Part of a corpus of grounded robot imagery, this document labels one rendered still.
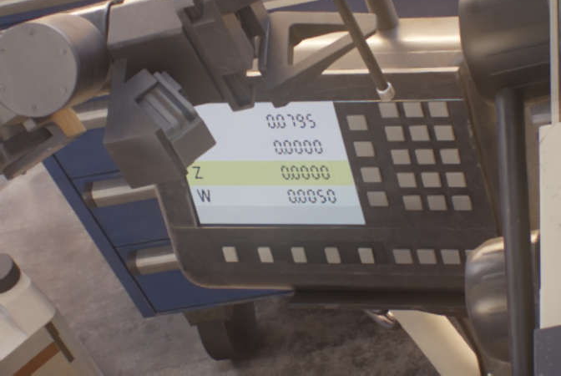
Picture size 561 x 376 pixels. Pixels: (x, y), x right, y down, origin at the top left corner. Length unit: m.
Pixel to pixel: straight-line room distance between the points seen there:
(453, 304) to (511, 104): 0.89
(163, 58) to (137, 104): 0.04
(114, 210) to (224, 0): 1.93
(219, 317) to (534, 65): 2.36
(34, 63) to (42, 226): 2.53
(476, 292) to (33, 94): 0.33
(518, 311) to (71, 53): 0.40
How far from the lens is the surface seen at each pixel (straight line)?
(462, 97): 2.18
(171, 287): 3.68
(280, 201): 2.30
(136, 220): 3.58
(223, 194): 2.33
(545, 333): 1.20
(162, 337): 3.94
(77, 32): 1.68
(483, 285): 1.46
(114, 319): 4.00
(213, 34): 1.68
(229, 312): 3.76
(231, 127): 2.28
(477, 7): 1.43
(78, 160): 3.51
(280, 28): 1.75
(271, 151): 2.28
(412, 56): 2.19
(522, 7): 1.42
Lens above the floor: 2.77
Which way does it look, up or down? 43 degrees down
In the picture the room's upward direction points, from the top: 30 degrees counter-clockwise
